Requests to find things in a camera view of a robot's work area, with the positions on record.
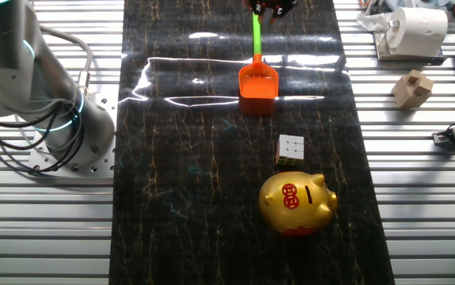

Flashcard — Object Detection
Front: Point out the white faced puzzle cube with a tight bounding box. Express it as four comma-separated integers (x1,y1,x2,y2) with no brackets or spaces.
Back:
275,134,305,167

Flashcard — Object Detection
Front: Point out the golden piggy bank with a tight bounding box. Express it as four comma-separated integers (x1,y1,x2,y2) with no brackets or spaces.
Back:
258,171,338,238

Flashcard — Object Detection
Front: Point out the thick grey robot cable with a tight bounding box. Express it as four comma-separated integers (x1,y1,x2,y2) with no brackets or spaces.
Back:
39,24,93,96

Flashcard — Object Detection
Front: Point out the crumpled white tissue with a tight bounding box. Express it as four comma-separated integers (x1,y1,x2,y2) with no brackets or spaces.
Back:
356,10,394,33

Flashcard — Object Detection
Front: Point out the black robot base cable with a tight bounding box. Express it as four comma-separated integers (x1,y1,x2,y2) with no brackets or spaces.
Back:
0,98,85,175

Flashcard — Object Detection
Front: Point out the white toilet paper roll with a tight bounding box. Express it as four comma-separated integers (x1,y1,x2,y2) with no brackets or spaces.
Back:
385,6,449,59

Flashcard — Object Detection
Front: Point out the dark paper roll tray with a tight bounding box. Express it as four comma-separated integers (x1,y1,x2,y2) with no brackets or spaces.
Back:
373,31,446,67

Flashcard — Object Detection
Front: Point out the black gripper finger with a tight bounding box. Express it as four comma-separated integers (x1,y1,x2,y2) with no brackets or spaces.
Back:
249,0,268,17
269,0,298,26

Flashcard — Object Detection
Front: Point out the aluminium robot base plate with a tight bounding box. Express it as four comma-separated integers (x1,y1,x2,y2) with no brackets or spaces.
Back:
27,85,118,179

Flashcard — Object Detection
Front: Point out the orange toy shovel green handle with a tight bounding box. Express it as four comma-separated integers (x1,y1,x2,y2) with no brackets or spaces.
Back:
237,11,279,100

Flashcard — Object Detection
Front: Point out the wooden interlocking block puzzle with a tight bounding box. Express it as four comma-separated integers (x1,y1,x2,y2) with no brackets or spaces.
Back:
391,70,435,110

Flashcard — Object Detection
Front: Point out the black marble pattern mat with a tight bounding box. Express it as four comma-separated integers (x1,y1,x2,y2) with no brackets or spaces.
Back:
108,0,395,285

